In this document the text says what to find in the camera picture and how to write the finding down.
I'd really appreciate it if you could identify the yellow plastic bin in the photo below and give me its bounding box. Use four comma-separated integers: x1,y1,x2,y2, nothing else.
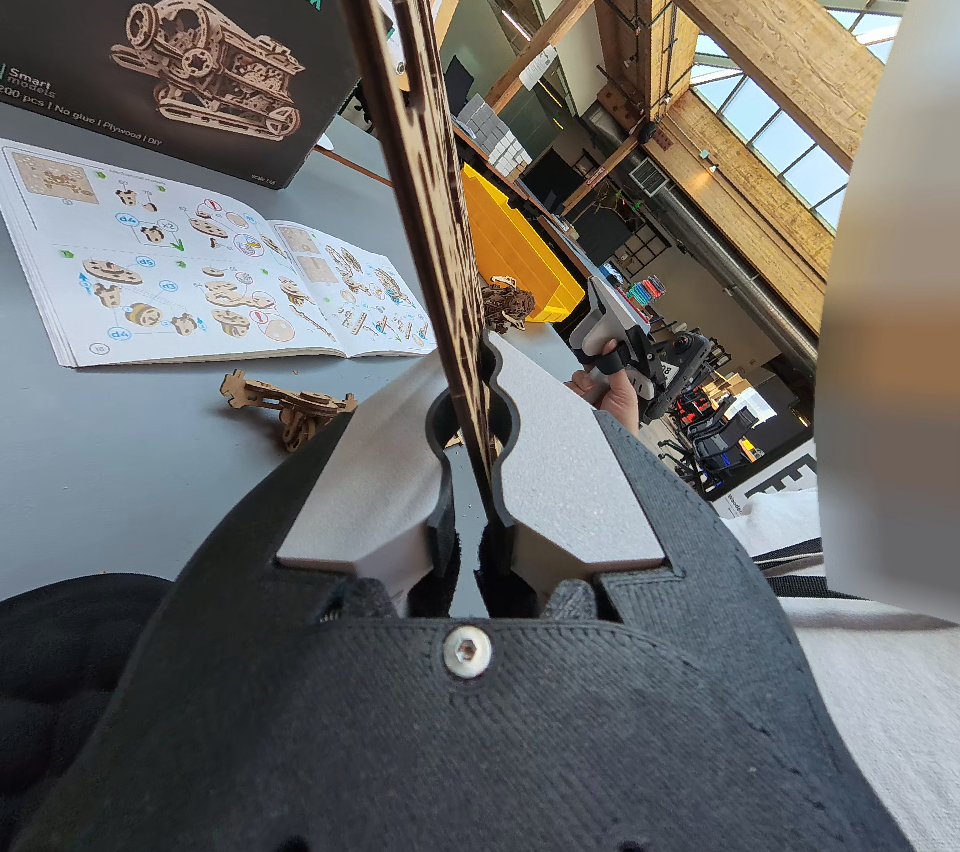
459,162,587,325

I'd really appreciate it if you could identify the laser-cut plywood parts sheet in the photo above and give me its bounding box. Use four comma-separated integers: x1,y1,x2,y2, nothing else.
313,0,505,493

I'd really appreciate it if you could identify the open instruction booklet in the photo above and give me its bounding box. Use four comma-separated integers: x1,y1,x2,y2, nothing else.
0,138,439,370

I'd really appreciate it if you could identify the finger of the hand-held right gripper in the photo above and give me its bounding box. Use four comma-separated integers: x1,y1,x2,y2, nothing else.
586,275,654,344

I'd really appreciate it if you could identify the black office chair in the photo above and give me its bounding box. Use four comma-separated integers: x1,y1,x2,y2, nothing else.
658,393,760,494

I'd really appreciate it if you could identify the hanging paper sign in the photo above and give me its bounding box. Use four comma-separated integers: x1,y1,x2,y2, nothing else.
518,45,561,92

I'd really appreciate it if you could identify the diagonal wooden brace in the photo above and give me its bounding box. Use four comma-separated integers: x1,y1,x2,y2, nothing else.
483,0,633,115

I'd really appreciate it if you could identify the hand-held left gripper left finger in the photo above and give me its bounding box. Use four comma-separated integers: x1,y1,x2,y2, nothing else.
276,355,460,617

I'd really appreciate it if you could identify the white wall vent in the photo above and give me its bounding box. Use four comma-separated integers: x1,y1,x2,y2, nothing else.
627,157,672,197

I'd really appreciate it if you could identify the small wooden model sub-assembly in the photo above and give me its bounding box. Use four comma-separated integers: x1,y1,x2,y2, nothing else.
219,369,360,454

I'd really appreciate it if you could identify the grey desk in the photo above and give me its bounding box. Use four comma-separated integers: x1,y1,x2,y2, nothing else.
0,102,601,602

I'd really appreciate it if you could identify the black mesh pad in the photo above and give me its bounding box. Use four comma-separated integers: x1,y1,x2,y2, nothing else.
0,572,178,852

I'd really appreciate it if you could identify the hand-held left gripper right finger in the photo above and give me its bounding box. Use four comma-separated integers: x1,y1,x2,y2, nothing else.
480,333,669,607

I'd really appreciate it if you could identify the silver ventilation duct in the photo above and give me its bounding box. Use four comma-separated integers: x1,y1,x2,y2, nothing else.
583,108,820,382

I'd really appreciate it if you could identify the stack of grey boxes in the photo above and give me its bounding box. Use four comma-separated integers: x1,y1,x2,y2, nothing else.
455,92,534,178

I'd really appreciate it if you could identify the dark wooden gear assembly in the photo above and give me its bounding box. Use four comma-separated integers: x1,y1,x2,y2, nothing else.
480,275,538,336

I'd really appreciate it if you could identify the large wooden ceiling beam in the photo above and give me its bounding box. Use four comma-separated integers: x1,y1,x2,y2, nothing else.
573,0,888,172

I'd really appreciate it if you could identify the white board with black letters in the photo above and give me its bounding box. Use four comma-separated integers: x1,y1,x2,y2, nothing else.
711,445,820,520

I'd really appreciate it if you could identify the person's right hand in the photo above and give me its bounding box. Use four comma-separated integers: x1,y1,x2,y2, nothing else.
564,366,642,436

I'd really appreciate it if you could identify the black webbing strap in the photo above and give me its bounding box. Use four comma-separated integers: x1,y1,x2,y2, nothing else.
752,537,873,603

